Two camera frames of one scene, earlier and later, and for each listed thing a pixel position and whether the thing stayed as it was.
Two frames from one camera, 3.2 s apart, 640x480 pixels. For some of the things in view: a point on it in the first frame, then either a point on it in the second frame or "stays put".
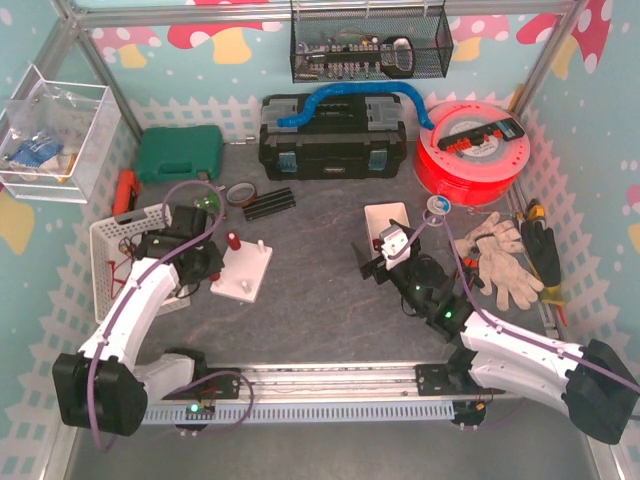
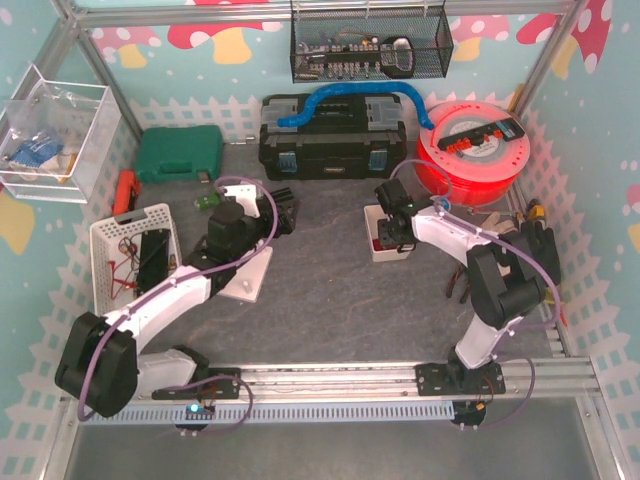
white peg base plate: [242, 272] stays put
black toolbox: [343, 137] stays put
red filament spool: [482, 173] stays put
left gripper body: [163, 245] → [279, 214]
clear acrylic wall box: [54, 138] stays put
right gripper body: [376, 267] → [393, 235]
